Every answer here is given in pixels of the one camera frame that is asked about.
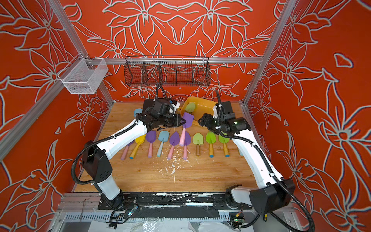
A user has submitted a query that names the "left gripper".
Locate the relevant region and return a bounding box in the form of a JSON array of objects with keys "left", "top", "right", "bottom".
[{"left": 159, "top": 114, "right": 187, "bottom": 127}]

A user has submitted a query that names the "green shovel yellow handle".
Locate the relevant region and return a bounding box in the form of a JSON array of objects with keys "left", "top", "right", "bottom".
[
  {"left": 218, "top": 135, "right": 230, "bottom": 158},
  {"left": 206, "top": 131, "right": 216, "bottom": 158}
]

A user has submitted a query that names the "blue shovel white handle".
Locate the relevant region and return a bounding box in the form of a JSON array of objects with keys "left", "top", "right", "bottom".
[{"left": 156, "top": 130, "right": 170, "bottom": 157}]

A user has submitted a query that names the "light green shovel wooden handle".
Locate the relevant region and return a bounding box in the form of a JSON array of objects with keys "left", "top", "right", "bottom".
[{"left": 193, "top": 132, "right": 203, "bottom": 157}]

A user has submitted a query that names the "purple square shovel pink handle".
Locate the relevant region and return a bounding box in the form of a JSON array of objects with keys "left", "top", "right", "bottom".
[{"left": 146, "top": 130, "right": 157, "bottom": 158}]

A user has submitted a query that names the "yellow square shovel yellow handle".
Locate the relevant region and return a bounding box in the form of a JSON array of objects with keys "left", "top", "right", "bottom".
[{"left": 129, "top": 134, "right": 146, "bottom": 159}]

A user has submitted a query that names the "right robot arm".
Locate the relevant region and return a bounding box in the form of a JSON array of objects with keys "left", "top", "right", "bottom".
[{"left": 198, "top": 101, "right": 315, "bottom": 232}]

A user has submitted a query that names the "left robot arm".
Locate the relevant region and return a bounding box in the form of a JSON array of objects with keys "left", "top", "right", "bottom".
[{"left": 71, "top": 113, "right": 186, "bottom": 205}]

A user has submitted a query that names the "yellow plastic storage box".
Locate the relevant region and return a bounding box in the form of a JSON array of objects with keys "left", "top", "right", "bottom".
[{"left": 179, "top": 97, "right": 217, "bottom": 126}]

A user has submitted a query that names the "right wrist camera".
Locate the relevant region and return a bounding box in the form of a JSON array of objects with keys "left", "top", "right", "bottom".
[{"left": 213, "top": 103, "right": 221, "bottom": 119}]

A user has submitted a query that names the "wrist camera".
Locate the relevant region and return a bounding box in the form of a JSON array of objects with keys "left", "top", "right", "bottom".
[
  {"left": 153, "top": 99, "right": 180, "bottom": 116},
  {"left": 213, "top": 103, "right": 221, "bottom": 119}
]

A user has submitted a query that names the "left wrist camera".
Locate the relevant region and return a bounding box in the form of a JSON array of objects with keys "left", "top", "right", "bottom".
[{"left": 153, "top": 99, "right": 180, "bottom": 116}]

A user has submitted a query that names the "black wire wall basket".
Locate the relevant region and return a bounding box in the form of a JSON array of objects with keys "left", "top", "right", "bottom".
[{"left": 124, "top": 56, "right": 211, "bottom": 87}]

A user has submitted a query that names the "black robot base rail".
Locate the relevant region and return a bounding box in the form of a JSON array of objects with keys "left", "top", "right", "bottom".
[{"left": 98, "top": 191, "right": 253, "bottom": 211}]

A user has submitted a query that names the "clear plastic wall bin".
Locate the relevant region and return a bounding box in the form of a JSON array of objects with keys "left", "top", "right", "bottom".
[{"left": 58, "top": 58, "right": 108, "bottom": 94}]

